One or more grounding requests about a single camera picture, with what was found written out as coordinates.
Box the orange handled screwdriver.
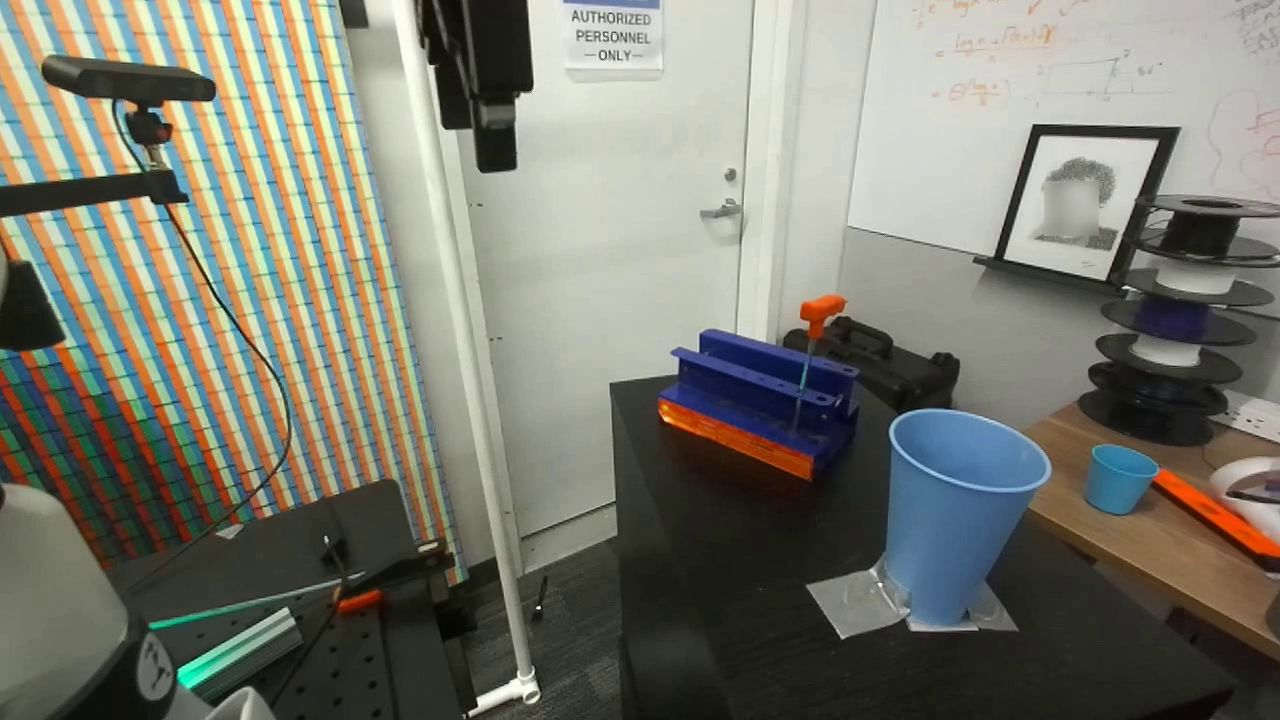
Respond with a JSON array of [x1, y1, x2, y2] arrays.
[[317, 537, 451, 620]]

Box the orange handled thin tool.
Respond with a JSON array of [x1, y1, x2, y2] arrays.
[[794, 289, 852, 432]]

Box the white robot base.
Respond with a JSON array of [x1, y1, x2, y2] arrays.
[[0, 479, 140, 720]]

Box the white tape roll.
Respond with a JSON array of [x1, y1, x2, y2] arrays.
[[1210, 450, 1280, 542]]

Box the large blue plastic cup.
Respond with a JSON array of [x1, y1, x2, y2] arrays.
[[886, 403, 1057, 632]]

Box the striped colourful backdrop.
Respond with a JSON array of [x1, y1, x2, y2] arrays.
[[0, 0, 459, 568]]

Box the small blue cup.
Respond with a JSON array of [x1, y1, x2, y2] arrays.
[[1079, 438, 1166, 520]]

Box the black stereo camera bar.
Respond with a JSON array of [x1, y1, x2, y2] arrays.
[[36, 50, 220, 107]]

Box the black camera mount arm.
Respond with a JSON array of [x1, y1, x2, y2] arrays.
[[0, 167, 192, 221]]

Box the orange flat tool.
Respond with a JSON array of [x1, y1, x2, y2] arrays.
[[1149, 464, 1280, 568]]

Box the whiteboard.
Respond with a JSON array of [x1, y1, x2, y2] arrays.
[[846, 0, 1280, 261]]

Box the blue filament spool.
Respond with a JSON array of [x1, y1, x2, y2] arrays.
[[1096, 291, 1262, 351]]

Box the short aluminium bar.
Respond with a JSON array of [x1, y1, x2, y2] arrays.
[[174, 603, 308, 699]]

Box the black perforated breadboard table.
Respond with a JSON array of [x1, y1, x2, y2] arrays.
[[108, 476, 463, 720]]

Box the white door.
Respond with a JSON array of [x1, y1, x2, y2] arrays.
[[456, 0, 761, 539]]

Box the blue and orange rack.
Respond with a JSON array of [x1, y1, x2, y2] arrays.
[[656, 323, 867, 485]]

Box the silver door handle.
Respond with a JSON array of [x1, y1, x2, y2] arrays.
[[697, 164, 747, 244]]

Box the long aluminium bar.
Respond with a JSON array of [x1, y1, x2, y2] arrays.
[[145, 576, 343, 641]]

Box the white wall outlet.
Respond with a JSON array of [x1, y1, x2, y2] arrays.
[[1230, 391, 1280, 448]]

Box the black plastic case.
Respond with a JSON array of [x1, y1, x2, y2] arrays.
[[808, 313, 966, 411]]

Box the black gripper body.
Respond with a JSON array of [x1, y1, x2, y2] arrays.
[[417, 0, 540, 134]]

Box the authorized personnel sign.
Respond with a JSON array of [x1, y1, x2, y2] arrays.
[[558, 0, 672, 77]]

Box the black picture frame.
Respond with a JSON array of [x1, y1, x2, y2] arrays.
[[989, 119, 1186, 291]]

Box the white filament spool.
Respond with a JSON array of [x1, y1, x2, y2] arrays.
[[1092, 330, 1247, 391], [1126, 256, 1280, 323]]

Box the black camera cable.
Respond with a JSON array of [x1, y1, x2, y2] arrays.
[[108, 98, 301, 539]]

